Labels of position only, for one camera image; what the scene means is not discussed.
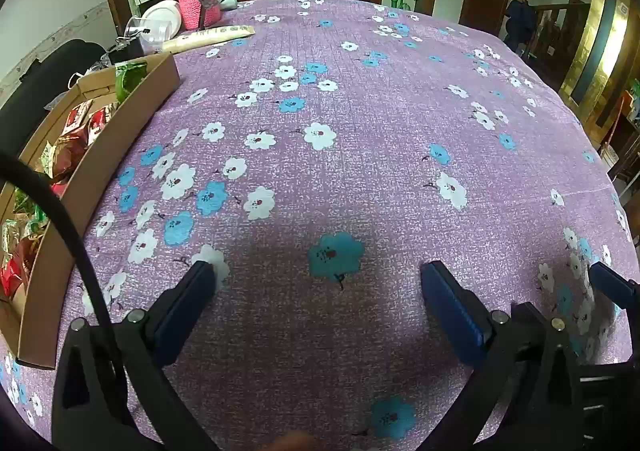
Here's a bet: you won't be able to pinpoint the black chair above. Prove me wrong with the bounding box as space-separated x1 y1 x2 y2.
0 38 108 157

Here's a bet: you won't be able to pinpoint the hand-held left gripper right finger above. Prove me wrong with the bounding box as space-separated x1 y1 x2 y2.
420 260 588 451

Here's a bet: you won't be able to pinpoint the black cup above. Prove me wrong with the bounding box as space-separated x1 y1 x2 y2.
107 38 146 63

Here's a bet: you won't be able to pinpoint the black cable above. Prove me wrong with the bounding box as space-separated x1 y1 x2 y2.
0 150 126 382

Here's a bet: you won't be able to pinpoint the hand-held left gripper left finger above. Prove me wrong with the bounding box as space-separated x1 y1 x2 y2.
51 260 221 451

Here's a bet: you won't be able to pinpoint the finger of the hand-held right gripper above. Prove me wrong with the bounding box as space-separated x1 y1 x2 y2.
588 262 640 312

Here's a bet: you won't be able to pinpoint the pile of assorted snack packets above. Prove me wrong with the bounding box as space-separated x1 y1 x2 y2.
0 98 118 302

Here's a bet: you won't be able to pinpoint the gold framed panel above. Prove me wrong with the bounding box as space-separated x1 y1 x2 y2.
557 0 636 127

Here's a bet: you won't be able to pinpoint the wooden stair railing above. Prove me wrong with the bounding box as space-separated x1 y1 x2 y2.
525 4 593 82

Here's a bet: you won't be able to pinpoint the white plates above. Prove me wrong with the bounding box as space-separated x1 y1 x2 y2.
134 0 182 44

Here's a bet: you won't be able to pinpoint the long cream packet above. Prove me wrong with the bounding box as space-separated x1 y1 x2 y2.
161 24 257 53

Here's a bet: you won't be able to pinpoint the purple floral tablecloth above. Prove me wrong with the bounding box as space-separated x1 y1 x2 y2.
0 0 640 451

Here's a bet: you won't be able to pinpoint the cardboard box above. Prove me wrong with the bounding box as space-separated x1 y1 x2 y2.
0 52 181 371

